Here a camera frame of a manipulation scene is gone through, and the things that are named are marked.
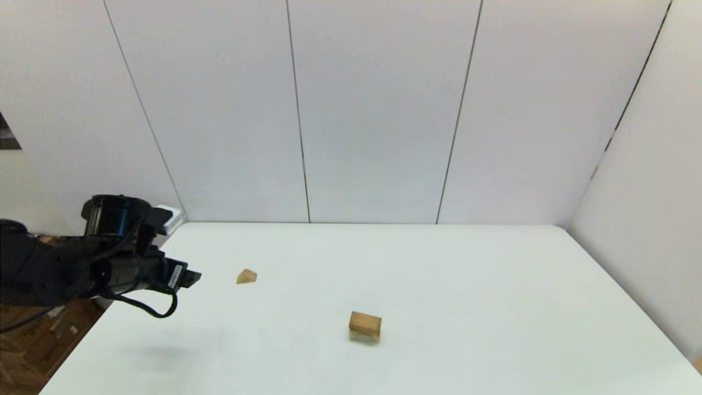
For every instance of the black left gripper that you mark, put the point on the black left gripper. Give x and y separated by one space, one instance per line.
142 271

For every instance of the rectangular wooden building block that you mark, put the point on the rectangular wooden building block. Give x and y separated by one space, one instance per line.
366 322

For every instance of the arched wooden building block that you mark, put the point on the arched wooden building block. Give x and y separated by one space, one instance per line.
364 338

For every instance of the triangular wooden building block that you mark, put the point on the triangular wooden building block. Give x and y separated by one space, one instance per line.
247 277

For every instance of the large cardboard box with labels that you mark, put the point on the large cardboard box with labels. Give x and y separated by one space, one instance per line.
60 329

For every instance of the small plain cardboard box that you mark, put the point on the small plain cardboard box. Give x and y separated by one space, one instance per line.
16 367

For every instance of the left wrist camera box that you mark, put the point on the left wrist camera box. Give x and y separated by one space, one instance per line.
167 218

